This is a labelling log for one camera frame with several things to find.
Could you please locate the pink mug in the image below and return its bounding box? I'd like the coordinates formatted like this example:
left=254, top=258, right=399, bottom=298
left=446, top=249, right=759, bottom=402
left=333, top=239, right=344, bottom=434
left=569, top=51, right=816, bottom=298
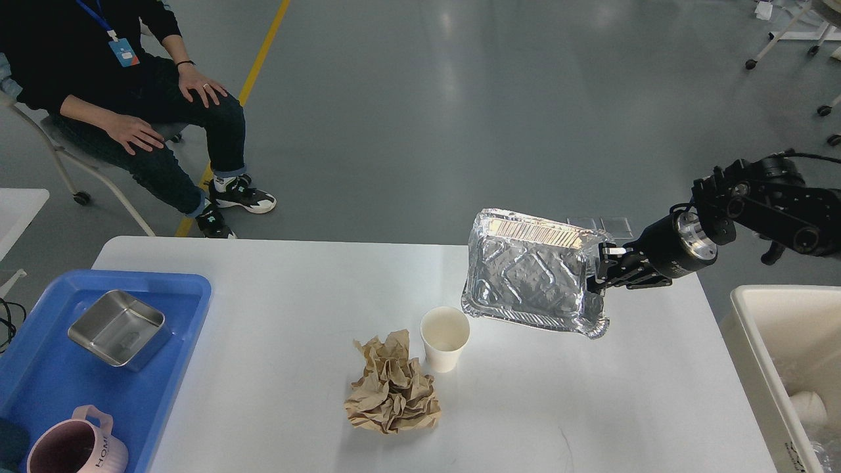
left=25, top=405, right=129, bottom=472

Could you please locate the aluminium foil tray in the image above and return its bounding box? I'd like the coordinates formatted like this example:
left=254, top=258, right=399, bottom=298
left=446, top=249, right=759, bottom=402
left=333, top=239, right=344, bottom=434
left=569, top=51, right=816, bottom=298
left=461, top=208, right=614, bottom=339

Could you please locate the white rolling cart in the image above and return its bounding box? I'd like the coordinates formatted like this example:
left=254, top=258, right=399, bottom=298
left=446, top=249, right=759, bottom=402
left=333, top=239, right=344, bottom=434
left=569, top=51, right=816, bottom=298
left=744, top=1, right=840, bottom=71

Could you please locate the clear floor plate right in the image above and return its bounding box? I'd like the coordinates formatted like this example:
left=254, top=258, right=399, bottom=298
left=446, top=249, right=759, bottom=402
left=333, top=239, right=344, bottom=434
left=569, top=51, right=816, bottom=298
left=600, top=217, right=634, bottom=240

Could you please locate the white wheeled chair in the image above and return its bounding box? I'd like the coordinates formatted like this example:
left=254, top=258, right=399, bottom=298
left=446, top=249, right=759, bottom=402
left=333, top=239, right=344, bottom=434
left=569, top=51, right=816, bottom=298
left=1, top=92, right=156, bottom=237

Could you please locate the clear floor plate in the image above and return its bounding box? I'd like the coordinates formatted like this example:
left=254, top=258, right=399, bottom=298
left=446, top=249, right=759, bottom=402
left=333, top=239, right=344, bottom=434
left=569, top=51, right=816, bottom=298
left=600, top=217, right=634, bottom=240
left=567, top=217, right=601, bottom=231

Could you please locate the small stainless steel tray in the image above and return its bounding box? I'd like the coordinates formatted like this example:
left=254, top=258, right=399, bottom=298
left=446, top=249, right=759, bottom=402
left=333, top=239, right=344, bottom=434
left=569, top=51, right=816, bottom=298
left=67, top=290, right=172, bottom=372

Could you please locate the white cup in bin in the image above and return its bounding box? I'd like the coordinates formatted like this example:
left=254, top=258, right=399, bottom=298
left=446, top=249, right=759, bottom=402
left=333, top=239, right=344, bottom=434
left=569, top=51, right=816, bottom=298
left=789, top=390, right=828, bottom=428

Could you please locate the blue plastic tray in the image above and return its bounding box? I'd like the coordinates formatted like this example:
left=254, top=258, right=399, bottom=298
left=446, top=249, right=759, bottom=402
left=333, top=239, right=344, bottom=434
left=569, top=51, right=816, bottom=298
left=1, top=269, right=212, bottom=472

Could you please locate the crumpled brown paper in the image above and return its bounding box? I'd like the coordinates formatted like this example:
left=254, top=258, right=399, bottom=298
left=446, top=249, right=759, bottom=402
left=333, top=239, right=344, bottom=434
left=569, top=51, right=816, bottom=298
left=344, top=329, right=442, bottom=435

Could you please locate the white paper cup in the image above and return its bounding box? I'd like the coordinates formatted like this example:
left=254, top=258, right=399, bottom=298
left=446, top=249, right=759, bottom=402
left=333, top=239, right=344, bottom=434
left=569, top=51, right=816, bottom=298
left=420, top=306, right=470, bottom=373

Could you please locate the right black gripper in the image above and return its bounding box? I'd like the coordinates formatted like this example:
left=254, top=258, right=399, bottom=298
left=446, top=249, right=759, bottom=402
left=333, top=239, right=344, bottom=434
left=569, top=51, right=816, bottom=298
left=586, top=210, right=717, bottom=294

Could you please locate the black cables left edge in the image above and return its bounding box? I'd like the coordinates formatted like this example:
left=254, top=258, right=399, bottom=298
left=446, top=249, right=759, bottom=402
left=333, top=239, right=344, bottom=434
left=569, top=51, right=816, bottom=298
left=0, top=298, right=27, bottom=355

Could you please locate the white side table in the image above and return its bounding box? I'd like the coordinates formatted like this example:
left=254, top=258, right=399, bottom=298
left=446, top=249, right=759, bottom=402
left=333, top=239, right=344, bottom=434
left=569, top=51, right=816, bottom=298
left=1, top=187, right=50, bottom=260

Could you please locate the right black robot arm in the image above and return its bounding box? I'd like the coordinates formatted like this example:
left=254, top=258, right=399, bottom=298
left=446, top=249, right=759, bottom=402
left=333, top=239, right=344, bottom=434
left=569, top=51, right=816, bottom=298
left=587, top=149, right=840, bottom=294

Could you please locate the white bin right side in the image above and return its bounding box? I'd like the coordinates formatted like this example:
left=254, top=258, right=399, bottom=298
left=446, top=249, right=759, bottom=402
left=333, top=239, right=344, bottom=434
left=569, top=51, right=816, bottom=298
left=719, top=285, right=840, bottom=472

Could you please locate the clear floor plate left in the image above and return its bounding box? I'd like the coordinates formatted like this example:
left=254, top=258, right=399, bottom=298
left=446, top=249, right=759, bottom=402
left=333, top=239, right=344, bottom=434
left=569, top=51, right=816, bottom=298
left=567, top=217, right=601, bottom=231

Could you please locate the person in black sweater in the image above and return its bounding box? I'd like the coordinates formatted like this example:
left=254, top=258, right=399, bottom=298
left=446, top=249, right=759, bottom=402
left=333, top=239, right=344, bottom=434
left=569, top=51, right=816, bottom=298
left=2, top=1, right=277, bottom=239

